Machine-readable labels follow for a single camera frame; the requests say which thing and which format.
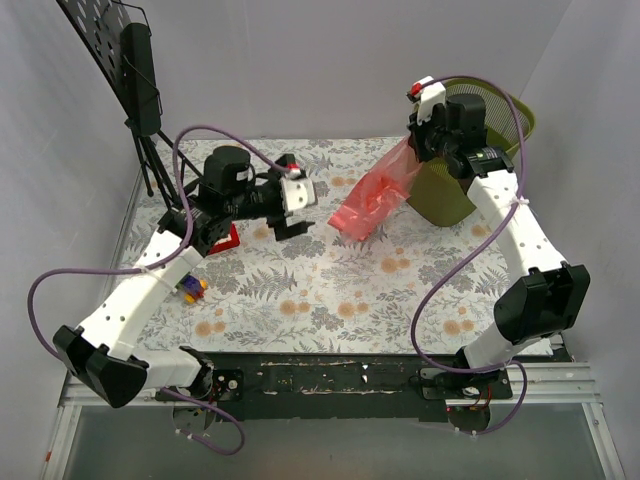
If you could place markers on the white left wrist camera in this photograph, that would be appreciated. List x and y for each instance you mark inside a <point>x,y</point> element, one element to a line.
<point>297,191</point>

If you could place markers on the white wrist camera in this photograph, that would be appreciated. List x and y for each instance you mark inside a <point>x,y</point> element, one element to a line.
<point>297,191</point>
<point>425,94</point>

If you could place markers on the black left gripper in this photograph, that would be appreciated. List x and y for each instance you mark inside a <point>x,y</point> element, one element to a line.
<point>282,218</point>

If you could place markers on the floral patterned table mat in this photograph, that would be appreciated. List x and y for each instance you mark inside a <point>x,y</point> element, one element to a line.
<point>318,293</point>

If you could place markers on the red torn trash bag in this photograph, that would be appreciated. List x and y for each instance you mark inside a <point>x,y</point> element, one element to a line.
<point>378,193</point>

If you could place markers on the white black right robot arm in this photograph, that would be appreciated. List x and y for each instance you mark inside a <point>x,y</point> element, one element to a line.
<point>546,292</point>

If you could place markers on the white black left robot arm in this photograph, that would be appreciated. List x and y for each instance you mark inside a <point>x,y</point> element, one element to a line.
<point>102,351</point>

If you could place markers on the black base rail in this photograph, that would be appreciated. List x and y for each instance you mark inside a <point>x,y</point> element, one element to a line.
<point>277,386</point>

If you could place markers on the red calculator toy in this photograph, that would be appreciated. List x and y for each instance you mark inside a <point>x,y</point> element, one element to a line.
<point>226,243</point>

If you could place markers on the green plastic trash bin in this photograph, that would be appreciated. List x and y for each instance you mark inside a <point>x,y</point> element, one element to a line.
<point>465,195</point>

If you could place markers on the colourful toy figure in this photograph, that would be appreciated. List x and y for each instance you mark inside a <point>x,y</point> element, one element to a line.
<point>193,288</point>

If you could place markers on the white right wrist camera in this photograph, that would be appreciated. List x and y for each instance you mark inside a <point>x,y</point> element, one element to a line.
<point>425,94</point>

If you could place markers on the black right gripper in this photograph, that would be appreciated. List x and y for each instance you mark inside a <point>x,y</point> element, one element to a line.
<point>420,141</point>

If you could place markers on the black music stand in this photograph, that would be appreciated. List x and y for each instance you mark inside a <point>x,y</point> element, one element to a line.
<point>118,37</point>

